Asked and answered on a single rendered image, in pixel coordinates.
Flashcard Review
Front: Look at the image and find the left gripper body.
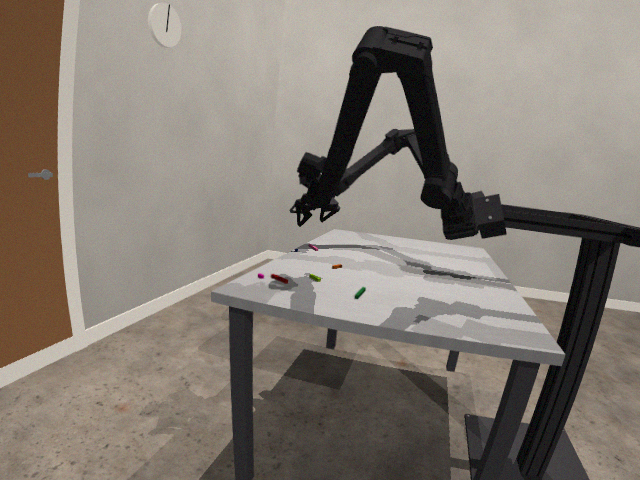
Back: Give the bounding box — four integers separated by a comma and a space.
295, 182, 341, 212

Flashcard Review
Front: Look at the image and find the red rod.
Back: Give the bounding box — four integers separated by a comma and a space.
271, 274, 288, 284

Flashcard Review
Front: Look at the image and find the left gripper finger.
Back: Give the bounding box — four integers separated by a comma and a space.
320, 209, 339, 222
295, 202, 312, 227

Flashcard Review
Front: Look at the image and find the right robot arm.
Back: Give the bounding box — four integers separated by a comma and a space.
333, 129, 423, 198

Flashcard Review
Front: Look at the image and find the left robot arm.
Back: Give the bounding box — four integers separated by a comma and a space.
297, 26, 476, 235

